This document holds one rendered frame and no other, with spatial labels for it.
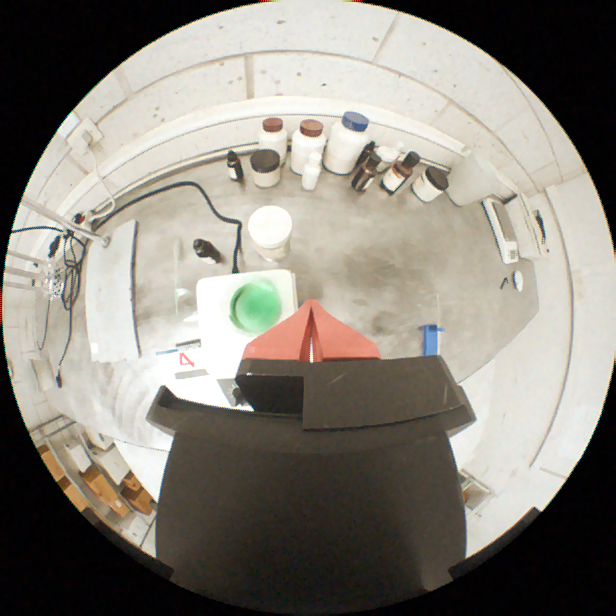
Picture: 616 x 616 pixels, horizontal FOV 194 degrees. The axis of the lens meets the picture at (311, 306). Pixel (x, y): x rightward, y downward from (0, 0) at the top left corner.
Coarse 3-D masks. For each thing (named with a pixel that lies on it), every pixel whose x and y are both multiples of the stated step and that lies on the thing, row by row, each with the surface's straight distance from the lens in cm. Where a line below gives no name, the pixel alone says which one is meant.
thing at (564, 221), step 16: (560, 208) 141; (560, 224) 140; (576, 256) 138; (576, 272) 137; (576, 288) 138; (576, 304) 140; (576, 320) 142; (576, 336) 144; (576, 352) 147; (576, 368) 150; (560, 416) 166; (544, 448) 183
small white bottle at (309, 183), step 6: (312, 156) 33; (318, 156) 34; (312, 162) 33; (318, 162) 34; (306, 168) 35; (312, 168) 35; (318, 168) 35; (306, 174) 35; (312, 174) 35; (318, 174) 35; (306, 180) 36; (312, 180) 36; (306, 186) 37; (312, 186) 37
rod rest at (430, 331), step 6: (432, 324) 43; (426, 330) 41; (432, 330) 40; (438, 330) 39; (444, 330) 41; (426, 336) 41; (432, 336) 42; (426, 342) 41; (432, 342) 42; (426, 348) 41; (432, 348) 42; (426, 354) 42; (432, 354) 43
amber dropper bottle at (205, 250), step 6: (198, 240) 28; (204, 240) 30; (198, 246) 28; (204, 246) 28; (210, 246) 30; (198, 252) 29; (204, 252) 29; (210, 252) 30; (216, 252) 31; (204, 258) 30; (210, 258) 31; (216, 258) 32
